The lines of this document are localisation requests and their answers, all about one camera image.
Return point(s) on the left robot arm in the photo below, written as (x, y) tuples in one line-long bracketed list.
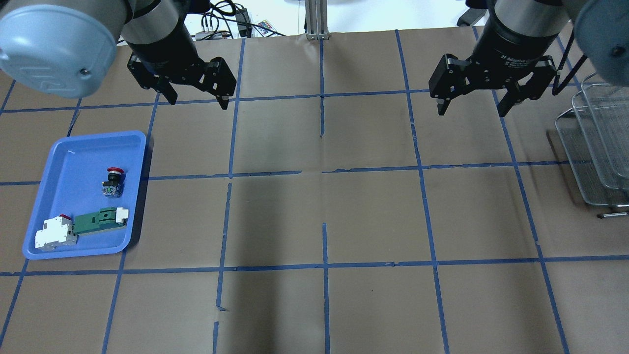
[(66, 47)]

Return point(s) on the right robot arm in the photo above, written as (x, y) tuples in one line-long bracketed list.
[(511, 51)]

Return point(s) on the metal wire mesh shelf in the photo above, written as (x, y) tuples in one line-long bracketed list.
[(594, 133)]

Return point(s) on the red emergency push button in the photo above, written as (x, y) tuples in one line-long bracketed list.
[(113, 186)]

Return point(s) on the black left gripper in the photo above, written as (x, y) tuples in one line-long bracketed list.
[(163, 48)]

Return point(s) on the aluminium frame post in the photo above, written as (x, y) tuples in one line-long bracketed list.
[(316, 21)]

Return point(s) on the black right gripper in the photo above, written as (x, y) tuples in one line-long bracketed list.
[(508, 48)]

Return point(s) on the white circuit breaker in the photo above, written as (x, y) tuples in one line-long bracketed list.
[(55, 232)]

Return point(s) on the blue plastic tray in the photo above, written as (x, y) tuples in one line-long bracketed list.
[(71, 185)]

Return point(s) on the green terminal block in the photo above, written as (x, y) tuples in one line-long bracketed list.
[(106, 219)]

